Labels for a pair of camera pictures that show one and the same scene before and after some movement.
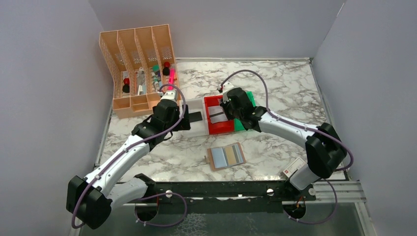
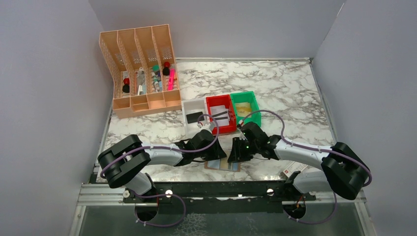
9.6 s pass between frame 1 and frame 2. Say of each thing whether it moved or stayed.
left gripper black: moved
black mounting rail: stayed
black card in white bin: stayed
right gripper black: moved
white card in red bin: stayed
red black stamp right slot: stayed
